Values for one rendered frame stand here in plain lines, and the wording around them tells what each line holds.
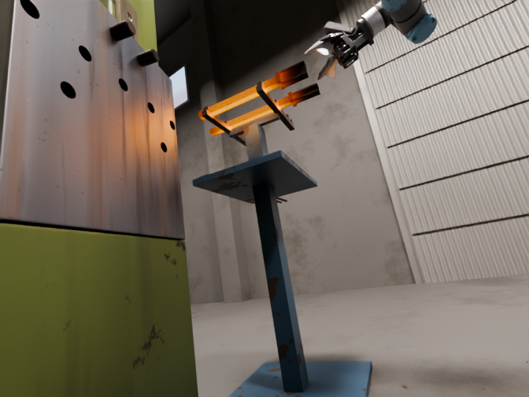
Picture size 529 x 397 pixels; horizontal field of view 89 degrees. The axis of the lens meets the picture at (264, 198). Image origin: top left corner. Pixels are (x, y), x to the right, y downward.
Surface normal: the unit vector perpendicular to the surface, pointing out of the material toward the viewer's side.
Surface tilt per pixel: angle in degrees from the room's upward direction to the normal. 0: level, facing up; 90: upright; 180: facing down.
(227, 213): 90
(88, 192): 90
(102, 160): 90
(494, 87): 90
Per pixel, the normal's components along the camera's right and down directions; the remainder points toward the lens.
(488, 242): -0.54, -0.12
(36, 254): 0.96, -0.21
